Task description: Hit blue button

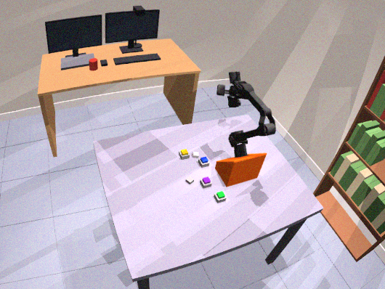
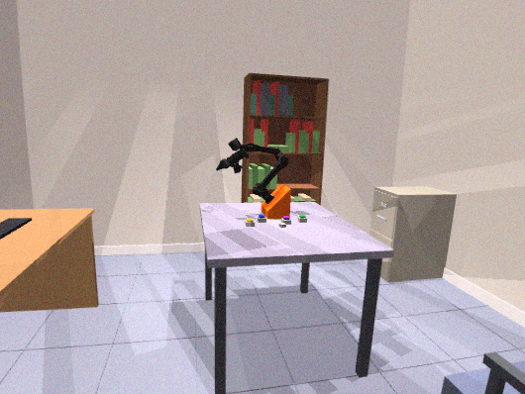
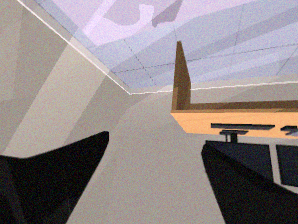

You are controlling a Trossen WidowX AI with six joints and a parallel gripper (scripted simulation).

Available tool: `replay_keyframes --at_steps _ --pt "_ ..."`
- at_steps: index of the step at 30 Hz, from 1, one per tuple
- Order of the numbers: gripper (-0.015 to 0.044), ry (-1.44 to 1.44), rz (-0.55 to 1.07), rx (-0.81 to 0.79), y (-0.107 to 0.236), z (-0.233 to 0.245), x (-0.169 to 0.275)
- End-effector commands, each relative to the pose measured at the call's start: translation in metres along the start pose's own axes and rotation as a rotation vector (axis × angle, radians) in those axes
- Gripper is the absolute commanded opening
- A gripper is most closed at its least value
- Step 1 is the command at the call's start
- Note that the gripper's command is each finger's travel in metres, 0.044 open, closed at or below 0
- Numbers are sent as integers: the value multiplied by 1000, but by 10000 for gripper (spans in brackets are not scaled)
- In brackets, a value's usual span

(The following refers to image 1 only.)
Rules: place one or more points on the green button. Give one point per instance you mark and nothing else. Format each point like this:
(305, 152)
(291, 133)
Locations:
(220, 197)

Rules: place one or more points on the blue button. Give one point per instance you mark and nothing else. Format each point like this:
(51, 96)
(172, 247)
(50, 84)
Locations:
(203, 162)

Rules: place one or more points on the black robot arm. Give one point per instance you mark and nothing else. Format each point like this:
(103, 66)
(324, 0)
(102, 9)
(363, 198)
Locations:
(243, 89)

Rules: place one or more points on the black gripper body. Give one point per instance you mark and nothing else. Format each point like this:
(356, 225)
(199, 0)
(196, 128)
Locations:
(221, 91)

